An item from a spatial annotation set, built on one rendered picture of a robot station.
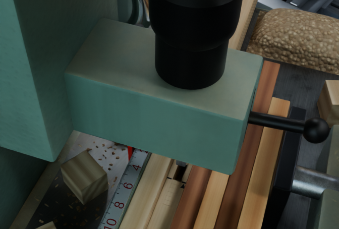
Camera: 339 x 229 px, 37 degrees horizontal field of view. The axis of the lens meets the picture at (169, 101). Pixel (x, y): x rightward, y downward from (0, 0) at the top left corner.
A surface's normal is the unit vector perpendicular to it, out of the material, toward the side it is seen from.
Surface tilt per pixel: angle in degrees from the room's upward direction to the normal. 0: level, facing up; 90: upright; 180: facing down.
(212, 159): 90
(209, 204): 0
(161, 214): 0
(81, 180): 0
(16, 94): 90
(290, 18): 18
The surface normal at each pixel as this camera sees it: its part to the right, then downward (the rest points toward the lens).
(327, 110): -1.00, -0.01
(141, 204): 0.03, -0.66
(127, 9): -0.32, 0.70
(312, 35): -0.09, -0.37
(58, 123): 0.95, 0.26
